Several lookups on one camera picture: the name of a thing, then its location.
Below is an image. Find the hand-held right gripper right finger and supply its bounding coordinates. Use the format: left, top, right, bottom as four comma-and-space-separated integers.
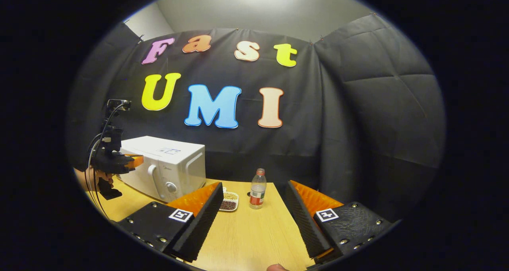
286, 180, 394, 263

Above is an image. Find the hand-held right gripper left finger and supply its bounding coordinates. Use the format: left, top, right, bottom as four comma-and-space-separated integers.
117, 182, 224, 263

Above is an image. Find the white microwave oven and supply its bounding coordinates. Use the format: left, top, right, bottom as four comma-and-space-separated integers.
117, 135, 206, 203

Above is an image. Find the white divided dish with beans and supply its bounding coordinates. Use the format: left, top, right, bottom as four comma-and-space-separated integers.
219, 188, 239, 212

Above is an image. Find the clear plastic bottle red label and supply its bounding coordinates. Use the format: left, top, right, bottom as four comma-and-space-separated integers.
249, 168, 267, 210

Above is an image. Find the black cable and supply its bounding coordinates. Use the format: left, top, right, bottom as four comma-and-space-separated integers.
86, 101, 130, 220

